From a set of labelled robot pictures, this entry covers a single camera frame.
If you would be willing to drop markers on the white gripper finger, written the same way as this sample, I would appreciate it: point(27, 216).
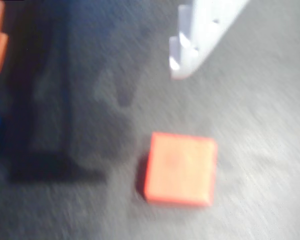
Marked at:
point(205, 30)

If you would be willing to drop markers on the red cube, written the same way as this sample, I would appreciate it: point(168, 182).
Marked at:
point(181, 170)

